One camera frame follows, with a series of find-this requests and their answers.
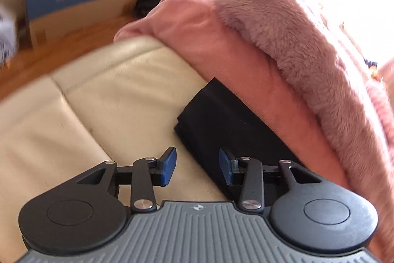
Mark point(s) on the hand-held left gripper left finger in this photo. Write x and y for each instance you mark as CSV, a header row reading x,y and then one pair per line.
x,y
168,166

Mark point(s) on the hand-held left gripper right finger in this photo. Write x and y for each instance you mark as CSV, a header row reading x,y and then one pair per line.
x,y
226,167

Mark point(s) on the black pants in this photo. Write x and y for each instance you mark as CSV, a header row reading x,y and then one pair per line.
x,y
224,118

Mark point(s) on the cream leather mattress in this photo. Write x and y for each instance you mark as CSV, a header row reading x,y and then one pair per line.
x,y
101,96

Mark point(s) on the salmon pink bed sheet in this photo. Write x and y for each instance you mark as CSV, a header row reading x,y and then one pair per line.
x,y
197,35

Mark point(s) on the pink fuzzy blanket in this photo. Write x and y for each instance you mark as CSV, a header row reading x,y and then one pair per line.
x,y
295,44

